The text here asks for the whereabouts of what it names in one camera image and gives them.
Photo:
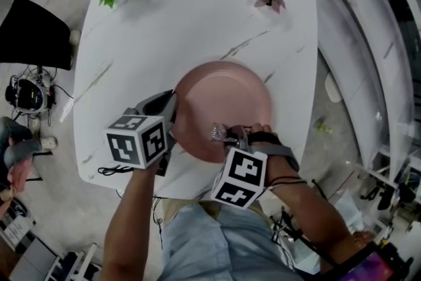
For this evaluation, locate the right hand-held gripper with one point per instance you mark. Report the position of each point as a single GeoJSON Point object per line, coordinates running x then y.
{"type": "Point", "coordinates": [241, 177]}

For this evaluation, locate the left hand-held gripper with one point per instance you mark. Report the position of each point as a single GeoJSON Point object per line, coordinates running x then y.
{"type": "Point", "coordinates": [135, 141]}

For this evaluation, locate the silver glitter sponge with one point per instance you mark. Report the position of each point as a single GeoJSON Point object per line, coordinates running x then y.
{"type": "Point", "coordinates": [217, 133]}

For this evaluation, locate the large pink plate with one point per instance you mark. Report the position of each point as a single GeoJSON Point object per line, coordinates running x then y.
{"type": "Point", "coordinates": [223, 98]}

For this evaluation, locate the person's left forearm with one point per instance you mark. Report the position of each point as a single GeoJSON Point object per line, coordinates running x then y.
{"type": "Point", "coordinates": [131, 214]}

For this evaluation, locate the person's right forearm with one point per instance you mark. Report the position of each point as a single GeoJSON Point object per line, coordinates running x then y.
{"type": "Point", "coordinates": [312, 217]}

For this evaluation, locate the person's right hand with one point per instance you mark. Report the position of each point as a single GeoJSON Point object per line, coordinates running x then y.
{"type": "Point", "coordinates": [263, 129]}

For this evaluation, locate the small green floor scrap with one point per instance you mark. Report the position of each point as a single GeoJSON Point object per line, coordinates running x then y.
{"type": "Point", "coordinates": [323, 127]}

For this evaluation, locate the white oval floor object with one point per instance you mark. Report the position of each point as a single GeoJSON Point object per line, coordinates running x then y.
{"type": "Point", "coordinates": [333, 88]}

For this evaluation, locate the person's light blue shirt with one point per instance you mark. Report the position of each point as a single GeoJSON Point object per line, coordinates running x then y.
{"type": "Point", "coordinates": [227, 246]}

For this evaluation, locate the white plastic bag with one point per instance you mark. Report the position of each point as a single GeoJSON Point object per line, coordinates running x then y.
{"type": "Point", "coordinates": [348, 214]}

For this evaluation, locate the white metal shelving rack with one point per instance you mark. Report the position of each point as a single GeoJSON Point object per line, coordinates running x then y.
{"type": "Point", "coordinates": [371, 42]}

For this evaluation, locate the black screen device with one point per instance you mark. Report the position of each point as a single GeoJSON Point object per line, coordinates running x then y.
{"type": "Point", "coordinates": [375, 265]}

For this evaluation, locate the white paper sign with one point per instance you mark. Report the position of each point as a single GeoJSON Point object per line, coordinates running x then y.
{"type": "Point", "coordinates": [14, 233]}

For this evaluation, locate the white frame stool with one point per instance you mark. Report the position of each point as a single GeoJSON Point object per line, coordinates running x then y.
{"type": "Point", "coordinates": [77, 261]}

